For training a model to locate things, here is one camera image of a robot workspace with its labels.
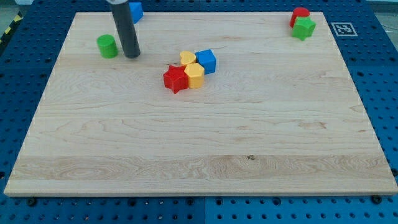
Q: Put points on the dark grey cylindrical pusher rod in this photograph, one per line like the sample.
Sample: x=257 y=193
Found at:
x=125 y=27

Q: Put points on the green cylinder block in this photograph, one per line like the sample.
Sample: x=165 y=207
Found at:
x=107 y=46

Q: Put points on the yellow hexagon block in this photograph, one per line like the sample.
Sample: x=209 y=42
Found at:
x=195 y=73

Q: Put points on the blue block behind rod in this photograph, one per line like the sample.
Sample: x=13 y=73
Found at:
x=137 y=12

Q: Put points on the yellow heart block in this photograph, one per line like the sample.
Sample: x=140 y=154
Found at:
x=187 y=57

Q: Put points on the red star block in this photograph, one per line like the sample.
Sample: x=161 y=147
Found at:
x=175 y=78

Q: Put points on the blue cube block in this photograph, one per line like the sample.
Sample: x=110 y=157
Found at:
x=207 y=60

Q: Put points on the red rounded block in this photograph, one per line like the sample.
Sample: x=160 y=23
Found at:
x=298 y=12

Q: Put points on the green star block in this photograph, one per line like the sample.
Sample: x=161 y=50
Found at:
x=303 y=28

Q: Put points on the light wooden board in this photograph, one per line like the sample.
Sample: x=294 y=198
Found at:
x=280 y=116

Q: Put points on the white fiducial marker tag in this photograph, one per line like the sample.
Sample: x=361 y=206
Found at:
x=344 y=29

